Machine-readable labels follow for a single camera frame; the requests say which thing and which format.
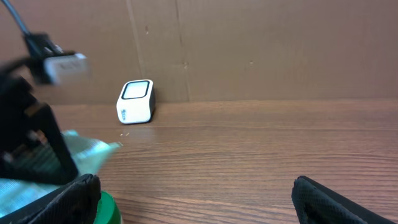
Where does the green lid jar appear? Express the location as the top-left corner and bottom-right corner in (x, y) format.
(93, 191), (124, 224)

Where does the white barcode scanner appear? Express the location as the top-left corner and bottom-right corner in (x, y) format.
(116, 80), (155, 124)

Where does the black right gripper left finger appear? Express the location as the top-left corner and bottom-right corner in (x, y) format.
(1, 174), (101, 224)

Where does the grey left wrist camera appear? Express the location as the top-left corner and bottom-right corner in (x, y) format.
(44, 53), (91, 84)

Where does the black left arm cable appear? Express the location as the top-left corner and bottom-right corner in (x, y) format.
(1, 0), (57, 58)

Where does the teal tissue packet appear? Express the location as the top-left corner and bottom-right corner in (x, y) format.
(1, 130), (122, 217)

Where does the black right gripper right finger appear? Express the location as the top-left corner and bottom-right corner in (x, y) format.
(291, 176), (394, 224)

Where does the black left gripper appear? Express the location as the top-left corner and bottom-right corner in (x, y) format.
(1, 57), (78, 185)

